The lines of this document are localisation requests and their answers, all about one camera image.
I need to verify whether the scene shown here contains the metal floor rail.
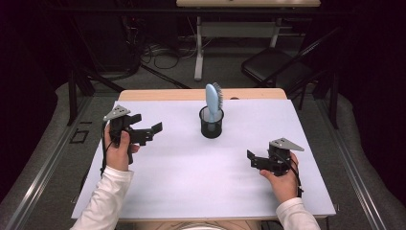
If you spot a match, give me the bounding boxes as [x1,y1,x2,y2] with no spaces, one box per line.
[4,95,94,230]
[315,99,388,230]

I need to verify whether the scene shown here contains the light blue hairbrush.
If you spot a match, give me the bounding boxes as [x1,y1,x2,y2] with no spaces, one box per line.
[205,81,224,132]

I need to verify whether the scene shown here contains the left hand-held gripper cable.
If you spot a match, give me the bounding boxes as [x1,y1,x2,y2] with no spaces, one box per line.
[100,120,113,178]

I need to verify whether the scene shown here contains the hand-held gripper cable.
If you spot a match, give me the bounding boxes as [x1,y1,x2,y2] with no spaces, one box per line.
[100,120,113,178]
[277,152,305,198]

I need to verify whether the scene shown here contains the black metal stand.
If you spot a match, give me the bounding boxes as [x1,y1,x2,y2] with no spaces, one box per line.
[314,68,340,130]
[66,68,126,127]

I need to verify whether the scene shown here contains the black horizontal metal bar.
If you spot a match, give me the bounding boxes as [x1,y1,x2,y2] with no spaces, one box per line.
[47,7,352,16]

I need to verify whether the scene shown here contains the person's right hand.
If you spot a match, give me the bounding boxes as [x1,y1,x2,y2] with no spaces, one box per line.
[259,152,302,205]

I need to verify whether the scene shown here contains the black folding chair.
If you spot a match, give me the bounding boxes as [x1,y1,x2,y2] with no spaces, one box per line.
[240,27,343,111]

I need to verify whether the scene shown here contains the person's torso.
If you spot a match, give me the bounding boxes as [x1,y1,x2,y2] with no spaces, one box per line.
[133,219,262,230]

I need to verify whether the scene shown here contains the person's left hand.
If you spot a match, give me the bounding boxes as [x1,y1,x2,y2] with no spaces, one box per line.
[103,124,141,173]

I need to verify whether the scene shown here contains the tangle of floor cables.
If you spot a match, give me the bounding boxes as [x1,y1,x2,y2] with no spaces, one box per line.
[140,39,200,70]

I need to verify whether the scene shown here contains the right hand-held gripper cable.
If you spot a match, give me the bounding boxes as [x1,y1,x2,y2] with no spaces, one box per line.
[277,152,305,198]

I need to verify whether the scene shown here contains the white table mat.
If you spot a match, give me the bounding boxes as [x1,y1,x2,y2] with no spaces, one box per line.
[71,99,337,221]

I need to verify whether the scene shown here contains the white-legged desk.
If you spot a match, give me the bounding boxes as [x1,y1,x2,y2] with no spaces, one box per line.
[175,0,322,82]

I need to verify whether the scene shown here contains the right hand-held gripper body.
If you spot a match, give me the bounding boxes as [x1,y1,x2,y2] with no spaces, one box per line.
[250,137,305,177]

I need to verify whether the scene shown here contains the black mesh cup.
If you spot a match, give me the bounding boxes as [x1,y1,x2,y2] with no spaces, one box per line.
[198,105,225,140]

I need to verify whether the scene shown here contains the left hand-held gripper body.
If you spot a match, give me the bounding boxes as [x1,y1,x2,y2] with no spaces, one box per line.
[101,104,154,166]

